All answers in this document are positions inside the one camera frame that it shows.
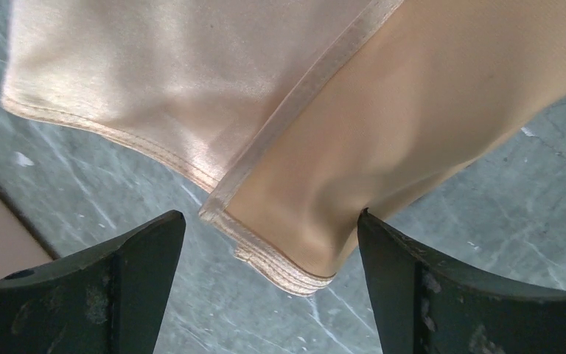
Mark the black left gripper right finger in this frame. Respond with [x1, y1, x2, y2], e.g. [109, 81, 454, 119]
[357, 210, 566, 354]

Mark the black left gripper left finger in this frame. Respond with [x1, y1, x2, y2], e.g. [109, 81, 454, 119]
[0, 210, 186, 354]

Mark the orange cloth napkin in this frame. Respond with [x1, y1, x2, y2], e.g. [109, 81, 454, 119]
[1, 1, 566, 296]

